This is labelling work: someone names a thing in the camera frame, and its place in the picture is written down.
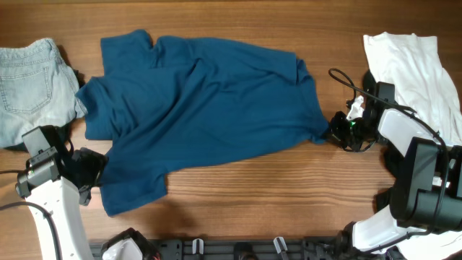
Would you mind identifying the blue t-shirt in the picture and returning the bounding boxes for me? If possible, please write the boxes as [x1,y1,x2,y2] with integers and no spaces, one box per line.
[77,30,328,216]

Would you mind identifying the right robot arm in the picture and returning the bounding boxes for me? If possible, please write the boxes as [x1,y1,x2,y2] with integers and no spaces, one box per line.
[328,81,461,259]

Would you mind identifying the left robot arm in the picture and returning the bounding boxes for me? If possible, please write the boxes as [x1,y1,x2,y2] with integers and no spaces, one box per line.
[15,126,108,259]

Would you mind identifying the black garment under denim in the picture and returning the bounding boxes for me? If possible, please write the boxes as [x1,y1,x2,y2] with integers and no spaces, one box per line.
[4,69,85,152]

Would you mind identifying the black garment at right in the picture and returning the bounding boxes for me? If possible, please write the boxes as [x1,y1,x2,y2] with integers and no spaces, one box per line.
[362,70,404,213]

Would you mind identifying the light blue denim shorts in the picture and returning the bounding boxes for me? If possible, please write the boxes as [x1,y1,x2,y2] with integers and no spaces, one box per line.
[1,38,87,148]

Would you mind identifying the white garment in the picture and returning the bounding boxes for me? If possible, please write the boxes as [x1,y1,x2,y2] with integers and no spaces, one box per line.
[363,32,461,259]

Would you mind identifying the left black cable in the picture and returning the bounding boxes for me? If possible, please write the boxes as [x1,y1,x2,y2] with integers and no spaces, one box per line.
[0,168,64,260]

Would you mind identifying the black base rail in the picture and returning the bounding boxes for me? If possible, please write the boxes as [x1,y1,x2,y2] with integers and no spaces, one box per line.
[88,236,347,260]

